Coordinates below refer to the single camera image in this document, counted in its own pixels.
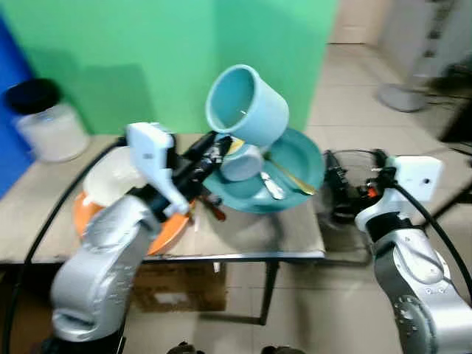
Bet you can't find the small light blue cup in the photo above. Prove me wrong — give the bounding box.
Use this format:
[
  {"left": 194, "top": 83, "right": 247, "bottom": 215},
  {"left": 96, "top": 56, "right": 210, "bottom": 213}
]
[{"left": 220, "top": 144, "right": 266, "bottom": 183}]

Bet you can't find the silver spoon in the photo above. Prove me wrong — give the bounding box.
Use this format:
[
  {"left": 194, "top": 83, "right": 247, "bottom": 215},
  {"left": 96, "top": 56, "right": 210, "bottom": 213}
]
[{"left": 260, "top": 171, "right": 287, "bottom": 201}]

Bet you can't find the teal plate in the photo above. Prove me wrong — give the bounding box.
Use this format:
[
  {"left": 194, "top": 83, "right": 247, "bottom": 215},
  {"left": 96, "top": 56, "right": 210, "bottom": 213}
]
[{"left": 203, "top": 127, "right": 325, "bottom": 215}]

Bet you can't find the gold utensil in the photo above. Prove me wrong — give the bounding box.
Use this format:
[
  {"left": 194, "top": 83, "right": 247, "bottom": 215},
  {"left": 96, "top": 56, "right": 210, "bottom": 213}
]
[{"left": 264, "top": 151, "right": 316, "bottom": 196}]

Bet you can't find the orange plate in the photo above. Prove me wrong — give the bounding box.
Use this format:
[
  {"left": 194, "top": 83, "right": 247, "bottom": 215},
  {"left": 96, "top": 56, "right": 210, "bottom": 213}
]
[{"left": 72, "top": 188, "right": 194, "bottom": 257}]

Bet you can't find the white bowl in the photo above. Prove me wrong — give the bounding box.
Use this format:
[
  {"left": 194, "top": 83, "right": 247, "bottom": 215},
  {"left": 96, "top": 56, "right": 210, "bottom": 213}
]
[{"left": 83, "top": 146, "right": 159, "bottom": 209}]

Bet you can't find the grey stand base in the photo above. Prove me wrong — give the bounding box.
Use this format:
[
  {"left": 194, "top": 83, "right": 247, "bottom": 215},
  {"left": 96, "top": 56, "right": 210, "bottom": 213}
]
[{"left": 378, "top": 83, "right": 428, "bottom": 114}]

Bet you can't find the green backdrop panel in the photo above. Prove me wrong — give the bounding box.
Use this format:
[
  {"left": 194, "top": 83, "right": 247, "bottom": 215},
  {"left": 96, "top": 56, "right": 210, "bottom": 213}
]
[{"left": 0, "top": 0, "right": 340, "bottom": 138}]

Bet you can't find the cardboard box with label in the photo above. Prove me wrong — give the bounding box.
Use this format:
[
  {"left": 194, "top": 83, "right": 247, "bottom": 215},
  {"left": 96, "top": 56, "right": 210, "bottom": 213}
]
[{"left": 133, "top": 260, "right": 228, "bottom": 313}]

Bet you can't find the black table leg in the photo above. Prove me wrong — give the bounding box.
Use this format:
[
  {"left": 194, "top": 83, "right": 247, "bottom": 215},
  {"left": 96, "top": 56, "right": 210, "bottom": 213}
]
[{"left": 221, "top": 258, "right": 280, "bottom": 326}]

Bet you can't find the white bin with black bag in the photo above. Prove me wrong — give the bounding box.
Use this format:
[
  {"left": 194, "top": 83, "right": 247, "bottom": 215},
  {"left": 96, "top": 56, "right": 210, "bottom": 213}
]
[{"left": 4, "top": 78, "right": 90, "bottom": 164}]

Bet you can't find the black right robot foot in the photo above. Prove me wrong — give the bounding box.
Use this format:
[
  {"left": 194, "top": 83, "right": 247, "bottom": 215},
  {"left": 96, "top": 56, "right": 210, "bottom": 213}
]
[{"left": 262, "top": 344, "right": 308, "bottom": 354}]

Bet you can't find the black robot foot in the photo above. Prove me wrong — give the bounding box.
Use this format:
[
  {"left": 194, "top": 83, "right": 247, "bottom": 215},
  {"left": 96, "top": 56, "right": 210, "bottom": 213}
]
[
  {"left": 166, "top": 341, "right": 208, "bottom": 354},
  {"left": 262, "top": 344, "right": 308, "bottom": 354}
]

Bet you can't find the black left robot foot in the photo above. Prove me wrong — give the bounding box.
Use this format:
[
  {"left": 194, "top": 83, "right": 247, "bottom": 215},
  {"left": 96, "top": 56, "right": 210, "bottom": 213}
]
[{"left": 166, "top": 341, "right": 208, "bottom": 354}]

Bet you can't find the blue panel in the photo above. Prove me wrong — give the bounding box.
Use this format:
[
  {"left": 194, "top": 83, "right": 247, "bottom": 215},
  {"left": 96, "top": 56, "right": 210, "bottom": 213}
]
[{"left": 0, "top": 15, "right": 35, "bottom": 201}]

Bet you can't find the brown handled utensil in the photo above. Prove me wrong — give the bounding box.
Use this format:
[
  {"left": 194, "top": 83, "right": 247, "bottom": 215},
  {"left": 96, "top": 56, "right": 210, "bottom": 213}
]
[{"left": 203, "top": 193, "right": 228, "bottom": 222}]

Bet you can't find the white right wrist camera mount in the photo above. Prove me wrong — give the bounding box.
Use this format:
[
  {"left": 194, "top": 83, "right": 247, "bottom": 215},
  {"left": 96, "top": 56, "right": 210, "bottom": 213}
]
[{"left": 383, "top": 155, "right": 445, "bottom": 205}]

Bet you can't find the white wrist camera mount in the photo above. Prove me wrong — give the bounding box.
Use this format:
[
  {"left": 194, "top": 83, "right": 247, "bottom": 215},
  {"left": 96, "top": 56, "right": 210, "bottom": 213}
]
[
  {"left": 125, "top": 122, "right": 191, "bottom": 217},
  {"left": 383, "top": 155, "right": 445, "bottom": 205}
]

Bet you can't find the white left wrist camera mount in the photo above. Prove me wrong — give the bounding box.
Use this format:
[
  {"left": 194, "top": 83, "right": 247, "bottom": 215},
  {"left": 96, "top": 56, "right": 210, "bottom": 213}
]
[{"left": 125, "top": 122, "right": 191, "bottom": 217}]

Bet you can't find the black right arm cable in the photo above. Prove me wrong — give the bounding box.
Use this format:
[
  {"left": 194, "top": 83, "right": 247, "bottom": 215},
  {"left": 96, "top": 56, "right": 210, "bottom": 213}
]
[{"left": 391, "top": 182, "right": 472, "bottom": 297}]

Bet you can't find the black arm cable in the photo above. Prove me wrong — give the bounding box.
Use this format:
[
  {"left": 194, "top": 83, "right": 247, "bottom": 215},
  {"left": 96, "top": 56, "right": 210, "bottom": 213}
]
[
  {"left": 391, "top": 182, "right": 472, "bottom": 297},
  {"left": 0, "top": 136, "right": 128, "bottom": 354}
]

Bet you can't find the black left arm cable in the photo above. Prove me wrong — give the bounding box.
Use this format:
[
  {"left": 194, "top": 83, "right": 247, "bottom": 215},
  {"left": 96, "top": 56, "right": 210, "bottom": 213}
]
[{"left": 0, "top": 136, "right": 128, "bottom": 354}]

